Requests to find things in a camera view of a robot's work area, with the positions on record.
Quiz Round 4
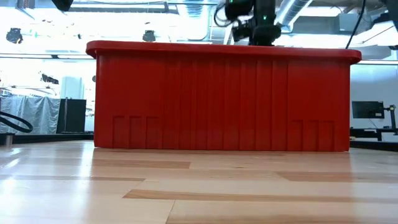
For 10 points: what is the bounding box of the white cabinet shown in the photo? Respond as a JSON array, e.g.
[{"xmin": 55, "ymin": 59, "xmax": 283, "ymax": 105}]
[{"xmin": 60, "ymin": 76, "xmax": 85, "ymax": 100}]

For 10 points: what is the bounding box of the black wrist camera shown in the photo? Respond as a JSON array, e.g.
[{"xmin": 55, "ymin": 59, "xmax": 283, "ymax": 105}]
[{"xmin": 231, "ymin": 20, "xmax": 256, "ymax": 43}]

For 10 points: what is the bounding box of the black hanging cable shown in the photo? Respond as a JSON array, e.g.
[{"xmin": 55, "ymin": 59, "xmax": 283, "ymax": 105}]
[{"xmin": 345, "ymin": 0, "xmax": 368, "ymax": 50}]

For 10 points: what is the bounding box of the silver ceiling air duct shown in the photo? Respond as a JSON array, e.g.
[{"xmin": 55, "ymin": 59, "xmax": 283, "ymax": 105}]
[{"xmin": 275, "ymin": 0, "xmax": 313, "ymax": 34}]

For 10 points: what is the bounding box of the black cabinet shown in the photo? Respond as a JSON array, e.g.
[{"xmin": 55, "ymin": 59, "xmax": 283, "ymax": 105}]
[{"xmin": 56, "ymin": 98, "xmax": 87, "ymax": 134}]

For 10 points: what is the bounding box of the dark hanging ceiling lamp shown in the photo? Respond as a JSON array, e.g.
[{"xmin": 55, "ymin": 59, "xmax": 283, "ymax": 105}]
[{"xmin": 142, "ymin": 30, "xmax": 157, "ymax": 43}]

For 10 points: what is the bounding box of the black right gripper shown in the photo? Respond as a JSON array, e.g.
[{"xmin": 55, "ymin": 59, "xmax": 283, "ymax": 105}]
[{"xmin": 251, "ymin": 24, "xmax": 282, "ymax": 47}]

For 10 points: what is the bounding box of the black computer monitor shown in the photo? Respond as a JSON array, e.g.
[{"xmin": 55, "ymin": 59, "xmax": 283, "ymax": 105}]
[{"xmin": 351, "ymin": 101, "xmax": 386, "ymax": 119}]

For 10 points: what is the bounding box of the grey cloth cover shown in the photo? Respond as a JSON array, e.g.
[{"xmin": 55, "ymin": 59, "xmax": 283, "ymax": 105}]
[{"xmin": 0, "ymin": 95, "xmax": 62, "ymax": 135}]

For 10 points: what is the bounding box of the dark ceiling fixture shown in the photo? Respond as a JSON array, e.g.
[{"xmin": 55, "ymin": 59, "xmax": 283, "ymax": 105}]
[{"xmin": 6, "ymin": 27, "xmax": 24, "ymax": 45}]

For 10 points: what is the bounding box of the black desk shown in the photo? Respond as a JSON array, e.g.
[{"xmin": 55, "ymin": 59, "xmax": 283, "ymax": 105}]
[{"xmin": 349, "ymin": 127, "xmax": 398, "ymax": 142}]

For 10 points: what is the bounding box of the black table frame rail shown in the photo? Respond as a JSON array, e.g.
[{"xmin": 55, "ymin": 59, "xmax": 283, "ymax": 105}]
[{"xmin": 0, "ymin": 132, "xmax": 95, "ymax": 146}]

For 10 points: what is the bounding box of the black looped cable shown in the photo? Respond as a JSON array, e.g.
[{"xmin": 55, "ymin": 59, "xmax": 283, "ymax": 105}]
[{"xmin": 0, "ymin": 111, "xmax": 34, "ymax": 134}]

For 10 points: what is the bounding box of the red plastic bin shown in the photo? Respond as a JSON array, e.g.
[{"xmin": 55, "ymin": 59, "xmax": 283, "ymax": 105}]
[{"xmin": 85, "ymin": 40, "xmax": 363, "ymax": 152}]

